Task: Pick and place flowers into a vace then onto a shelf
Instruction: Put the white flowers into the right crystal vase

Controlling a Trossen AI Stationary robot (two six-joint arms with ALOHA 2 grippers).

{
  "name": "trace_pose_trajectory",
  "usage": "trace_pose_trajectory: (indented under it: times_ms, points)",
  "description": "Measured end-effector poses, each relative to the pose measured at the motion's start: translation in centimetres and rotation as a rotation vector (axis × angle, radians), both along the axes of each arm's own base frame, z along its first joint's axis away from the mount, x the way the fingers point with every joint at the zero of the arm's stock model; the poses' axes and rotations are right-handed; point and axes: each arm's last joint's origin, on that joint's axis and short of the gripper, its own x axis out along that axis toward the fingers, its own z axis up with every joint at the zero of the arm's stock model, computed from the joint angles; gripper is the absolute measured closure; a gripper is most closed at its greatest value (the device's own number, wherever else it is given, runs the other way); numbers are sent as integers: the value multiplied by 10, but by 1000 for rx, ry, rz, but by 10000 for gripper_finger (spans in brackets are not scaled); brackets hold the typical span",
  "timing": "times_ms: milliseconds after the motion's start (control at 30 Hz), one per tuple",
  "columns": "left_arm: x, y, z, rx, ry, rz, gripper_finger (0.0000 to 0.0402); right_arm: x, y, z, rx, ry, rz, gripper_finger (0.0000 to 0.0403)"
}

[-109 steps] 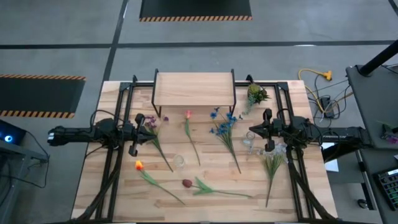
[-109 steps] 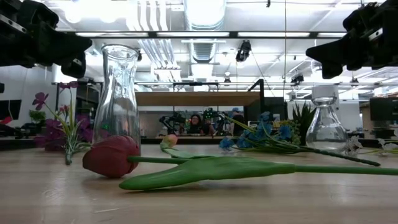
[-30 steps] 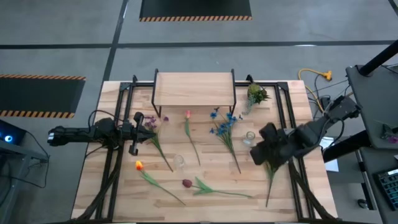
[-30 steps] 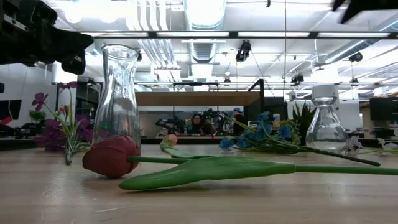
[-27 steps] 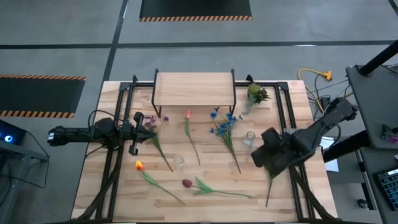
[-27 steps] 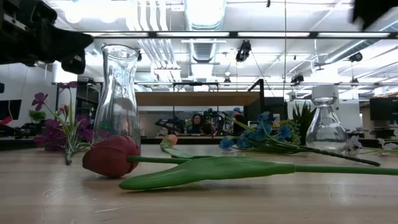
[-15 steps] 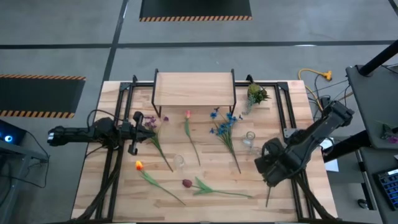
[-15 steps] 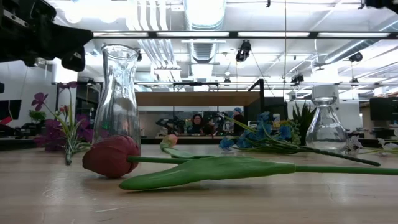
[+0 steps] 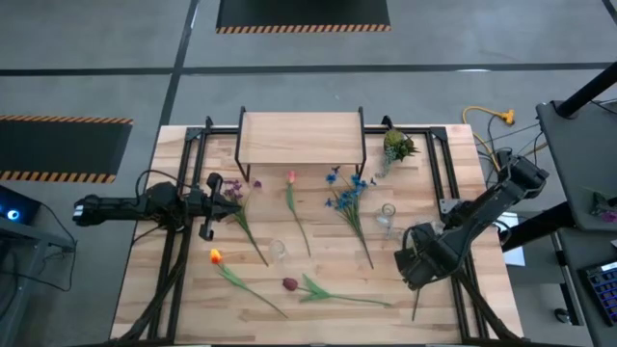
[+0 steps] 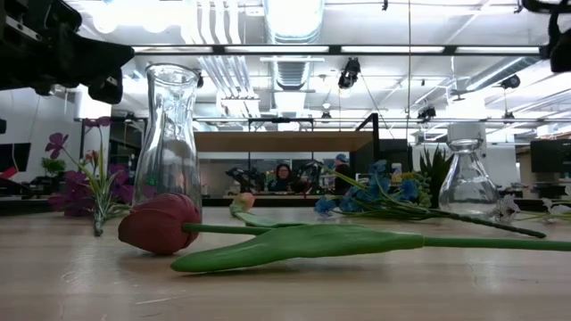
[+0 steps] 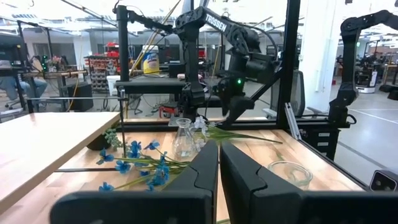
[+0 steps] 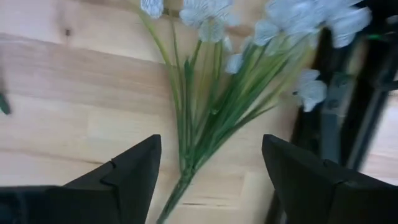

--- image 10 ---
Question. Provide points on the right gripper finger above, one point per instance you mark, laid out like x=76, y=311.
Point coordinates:
x=548, y=5

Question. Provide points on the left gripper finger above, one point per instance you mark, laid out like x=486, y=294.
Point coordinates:
x=98, y=55

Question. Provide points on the tall glass carafe vase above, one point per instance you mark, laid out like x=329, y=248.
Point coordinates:
x=167, y=134

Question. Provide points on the purple artificial flower spray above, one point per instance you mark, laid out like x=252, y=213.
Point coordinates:
x=76, y=196

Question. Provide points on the round glass bulb vase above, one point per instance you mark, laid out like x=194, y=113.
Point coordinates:
x=468, y=187

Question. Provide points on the red artificial tulip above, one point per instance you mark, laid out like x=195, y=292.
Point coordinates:
x=156, y=225

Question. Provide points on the blue artificial flower spray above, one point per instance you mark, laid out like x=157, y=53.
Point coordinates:
x=408, y=189

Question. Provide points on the pink artificial tulip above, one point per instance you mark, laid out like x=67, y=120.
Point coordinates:
x=244, y=200

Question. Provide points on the background black robot arm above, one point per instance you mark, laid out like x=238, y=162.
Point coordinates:
x=312, y=174
x=243, y=178

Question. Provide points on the wooden shelf black legs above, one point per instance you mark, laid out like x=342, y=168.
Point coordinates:
x=276, y=141

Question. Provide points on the pink flower bouquet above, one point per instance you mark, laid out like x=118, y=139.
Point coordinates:
x=91, y=156

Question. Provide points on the black computer monitor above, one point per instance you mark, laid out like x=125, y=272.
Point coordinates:
x=15, y=156
x=551, y=156

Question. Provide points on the small leafy potted plant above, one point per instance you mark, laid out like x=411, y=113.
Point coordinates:
x=53, y=166

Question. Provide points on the red strip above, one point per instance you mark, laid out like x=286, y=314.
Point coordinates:
x=9, y=172

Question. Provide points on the green potted succulent plant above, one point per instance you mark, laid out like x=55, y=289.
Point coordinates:
x=435, y=167

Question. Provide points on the person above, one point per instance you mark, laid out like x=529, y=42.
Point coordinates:
x=283, y=178
x=342, y=176

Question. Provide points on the black ceiling-mounted camera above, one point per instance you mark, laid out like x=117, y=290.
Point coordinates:
x=427, y=112
x=510, y=81
x=200, y=80

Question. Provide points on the black hanging camera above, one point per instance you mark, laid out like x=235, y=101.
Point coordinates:
x=350, y=73

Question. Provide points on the black aluminium rig frame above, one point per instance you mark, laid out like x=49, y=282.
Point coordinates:
x=334, y=49

